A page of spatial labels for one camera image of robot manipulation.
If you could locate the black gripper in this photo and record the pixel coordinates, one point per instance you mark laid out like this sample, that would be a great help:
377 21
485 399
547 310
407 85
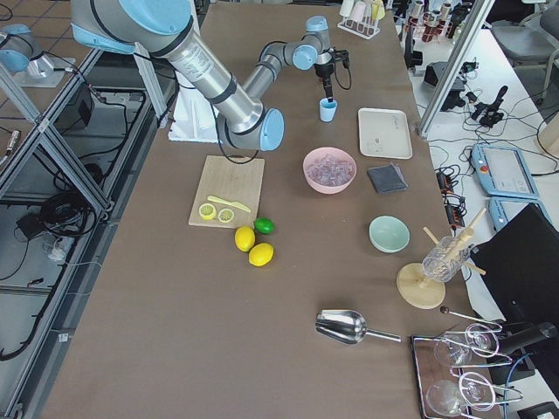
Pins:
324 70

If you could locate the white robot base pillar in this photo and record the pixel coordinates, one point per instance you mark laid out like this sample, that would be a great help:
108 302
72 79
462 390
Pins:
193 119

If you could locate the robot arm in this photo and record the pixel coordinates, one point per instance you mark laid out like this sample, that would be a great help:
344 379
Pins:
166 30

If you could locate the blue plastic cup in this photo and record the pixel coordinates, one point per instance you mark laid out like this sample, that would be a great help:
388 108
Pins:
327 109

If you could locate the pink bowl of ice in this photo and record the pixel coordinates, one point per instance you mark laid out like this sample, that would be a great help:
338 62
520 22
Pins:
329 170

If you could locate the pink plastic cup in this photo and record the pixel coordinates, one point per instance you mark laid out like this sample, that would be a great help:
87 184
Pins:
358 11

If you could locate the yellow plastic cup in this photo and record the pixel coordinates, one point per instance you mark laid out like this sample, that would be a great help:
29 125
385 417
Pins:
377 9

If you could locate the steel ice scoop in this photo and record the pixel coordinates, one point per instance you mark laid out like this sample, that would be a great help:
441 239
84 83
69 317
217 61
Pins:
348 327

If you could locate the beige rabbit tray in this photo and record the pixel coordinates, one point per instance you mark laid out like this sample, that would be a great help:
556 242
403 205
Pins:
384 133

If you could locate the grey folded cloth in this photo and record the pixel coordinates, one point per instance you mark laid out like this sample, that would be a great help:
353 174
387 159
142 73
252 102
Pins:
387 179

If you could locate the wooden cutting board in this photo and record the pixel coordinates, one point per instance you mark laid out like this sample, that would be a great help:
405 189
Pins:
230 182

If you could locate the yellow plastic knife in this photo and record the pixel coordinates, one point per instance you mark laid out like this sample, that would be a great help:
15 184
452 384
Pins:
233 204

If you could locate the green lime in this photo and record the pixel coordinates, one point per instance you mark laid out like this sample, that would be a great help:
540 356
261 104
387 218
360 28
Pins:
264 225

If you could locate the green bowl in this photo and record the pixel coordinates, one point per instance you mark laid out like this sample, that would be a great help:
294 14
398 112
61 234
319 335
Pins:
389 234

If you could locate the lemon slice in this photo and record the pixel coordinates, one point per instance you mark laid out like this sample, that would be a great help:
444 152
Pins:
226 215

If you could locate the whole yellow lemon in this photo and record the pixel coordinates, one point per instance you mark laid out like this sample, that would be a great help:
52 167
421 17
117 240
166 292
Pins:
244 238
261 254

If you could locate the lemon half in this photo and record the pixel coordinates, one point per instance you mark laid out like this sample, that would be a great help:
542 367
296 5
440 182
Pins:
207 211

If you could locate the blue teach pendant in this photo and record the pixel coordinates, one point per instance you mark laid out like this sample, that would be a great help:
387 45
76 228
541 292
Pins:
503 171
502 209

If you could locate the clear glass mug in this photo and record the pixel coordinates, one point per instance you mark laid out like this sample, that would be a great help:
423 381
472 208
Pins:
443 262

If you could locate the wooden mug tree stand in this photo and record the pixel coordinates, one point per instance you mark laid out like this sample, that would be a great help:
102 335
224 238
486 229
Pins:
422 292

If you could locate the black monitor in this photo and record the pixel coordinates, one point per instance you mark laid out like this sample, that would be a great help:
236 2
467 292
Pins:
521 264

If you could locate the wine glass upper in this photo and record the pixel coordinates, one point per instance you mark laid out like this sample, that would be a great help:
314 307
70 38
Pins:
457 348

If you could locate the wine glass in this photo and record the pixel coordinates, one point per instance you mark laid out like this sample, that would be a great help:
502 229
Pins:
471 394
457 348

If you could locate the wine glass lower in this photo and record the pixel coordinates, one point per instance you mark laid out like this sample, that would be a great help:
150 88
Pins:
471 394

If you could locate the white wire cup rack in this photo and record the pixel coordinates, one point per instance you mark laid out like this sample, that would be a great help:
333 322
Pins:
367 29

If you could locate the aluminium frame post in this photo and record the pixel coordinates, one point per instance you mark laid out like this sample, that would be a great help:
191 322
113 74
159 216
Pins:
468 35

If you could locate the wire glass rack tray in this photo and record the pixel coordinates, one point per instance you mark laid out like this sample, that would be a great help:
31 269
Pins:
428 370

